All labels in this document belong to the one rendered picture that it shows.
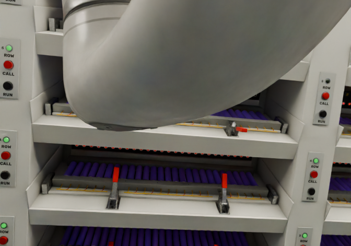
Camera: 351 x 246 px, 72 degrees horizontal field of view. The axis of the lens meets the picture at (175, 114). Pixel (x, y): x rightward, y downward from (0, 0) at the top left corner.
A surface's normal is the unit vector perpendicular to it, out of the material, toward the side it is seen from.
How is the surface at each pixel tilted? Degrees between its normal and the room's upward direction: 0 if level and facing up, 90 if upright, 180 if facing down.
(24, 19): 90
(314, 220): 90
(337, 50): 90
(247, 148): 106
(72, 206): 16
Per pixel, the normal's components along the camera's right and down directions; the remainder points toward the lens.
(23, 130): 0.10, 0.10
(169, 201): 0.11, -0.92
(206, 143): 0.07, 0.37
